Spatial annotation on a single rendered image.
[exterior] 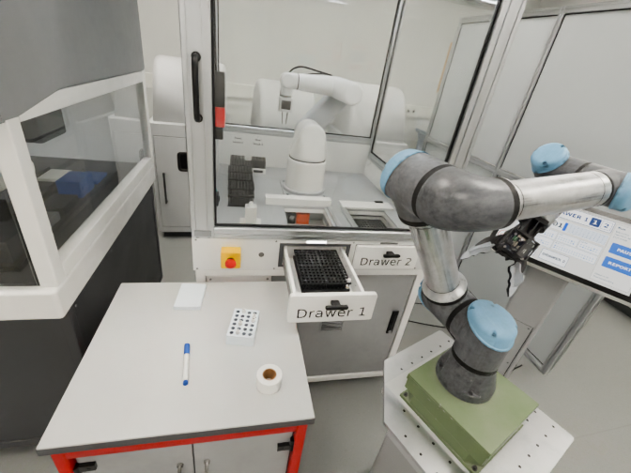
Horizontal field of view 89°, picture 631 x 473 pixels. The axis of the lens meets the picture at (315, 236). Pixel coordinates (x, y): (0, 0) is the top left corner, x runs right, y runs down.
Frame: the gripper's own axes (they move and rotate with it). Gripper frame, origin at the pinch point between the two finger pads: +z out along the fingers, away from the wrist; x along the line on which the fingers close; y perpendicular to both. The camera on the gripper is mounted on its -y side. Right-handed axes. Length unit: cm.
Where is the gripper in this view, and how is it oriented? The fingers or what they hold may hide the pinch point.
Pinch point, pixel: (482, 279)
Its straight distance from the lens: 97.9
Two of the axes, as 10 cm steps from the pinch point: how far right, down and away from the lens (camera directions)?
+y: -1.7, -1.8, -9.7
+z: -6.6, 7.5, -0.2
